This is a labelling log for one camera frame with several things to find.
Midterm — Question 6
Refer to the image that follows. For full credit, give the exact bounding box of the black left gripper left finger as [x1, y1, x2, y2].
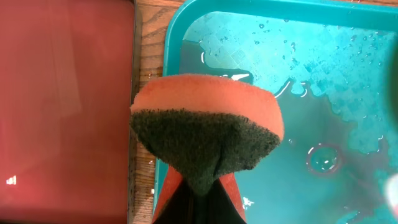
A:
[154, 179, 199, 224]

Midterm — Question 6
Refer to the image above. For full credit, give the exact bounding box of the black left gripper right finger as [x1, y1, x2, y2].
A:
[198, 179, 246, 224]

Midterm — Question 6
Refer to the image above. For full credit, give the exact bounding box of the black red rectangular tray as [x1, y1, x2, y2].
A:
[1, 1, 138, 223]

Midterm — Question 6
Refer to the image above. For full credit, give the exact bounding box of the teal plastic tray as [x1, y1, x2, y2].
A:
[163, 1, 397, 224]

